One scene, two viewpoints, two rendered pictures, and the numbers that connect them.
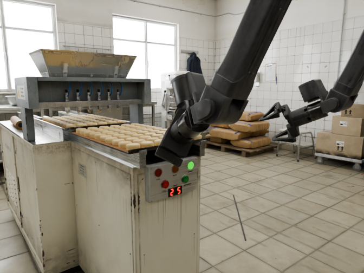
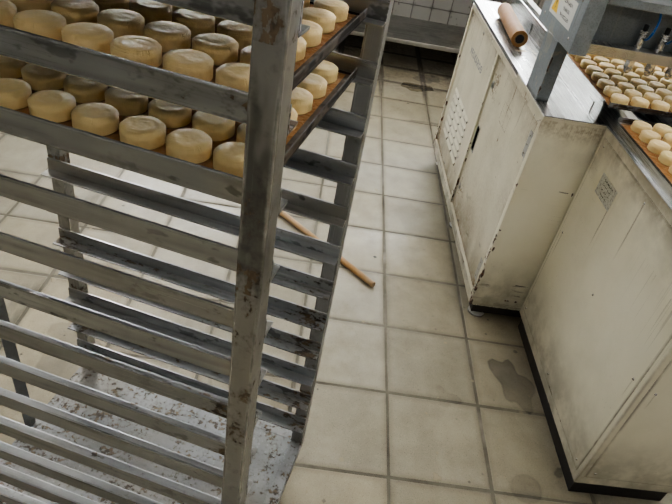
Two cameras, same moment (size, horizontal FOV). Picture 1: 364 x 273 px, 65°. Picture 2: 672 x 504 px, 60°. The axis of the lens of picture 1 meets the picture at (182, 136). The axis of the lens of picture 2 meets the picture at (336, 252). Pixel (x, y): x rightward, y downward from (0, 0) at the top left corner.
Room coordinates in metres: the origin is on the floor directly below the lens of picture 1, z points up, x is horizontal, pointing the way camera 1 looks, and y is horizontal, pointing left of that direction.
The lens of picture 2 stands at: (-0.24, 0.27, 1.47)
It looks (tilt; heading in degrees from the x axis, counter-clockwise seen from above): 37 degrees down; 34
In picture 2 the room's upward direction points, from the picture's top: 11 degrees clockwise
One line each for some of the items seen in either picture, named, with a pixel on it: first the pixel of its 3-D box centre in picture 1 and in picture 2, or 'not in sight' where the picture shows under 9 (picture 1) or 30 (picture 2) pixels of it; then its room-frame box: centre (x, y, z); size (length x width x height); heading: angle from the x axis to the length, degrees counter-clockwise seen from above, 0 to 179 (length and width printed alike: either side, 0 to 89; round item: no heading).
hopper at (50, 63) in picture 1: (85, 66); not in sight; (1.78, 0.58, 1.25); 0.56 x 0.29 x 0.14; 129
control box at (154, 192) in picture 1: (172, 178); not in sight; (1.10, 0.04, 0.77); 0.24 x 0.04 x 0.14; 129
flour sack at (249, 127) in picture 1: (250, 125); not in sight; (4.95, -1.19, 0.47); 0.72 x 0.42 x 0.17; 132
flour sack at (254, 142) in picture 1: (251, 141); not in sight; (4.95, -1.22, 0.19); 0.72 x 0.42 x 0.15; 131
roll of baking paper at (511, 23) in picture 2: (17, 122); (511, 23); (2.12, 1.22, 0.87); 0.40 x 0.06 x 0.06; 35
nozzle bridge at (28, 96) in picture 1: (88, 106); (666, 58); (1.78, 0.58, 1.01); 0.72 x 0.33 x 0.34; 129
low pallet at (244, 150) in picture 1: (237, 145); not in sight; (5.18, -1.02, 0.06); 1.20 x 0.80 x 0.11; 39
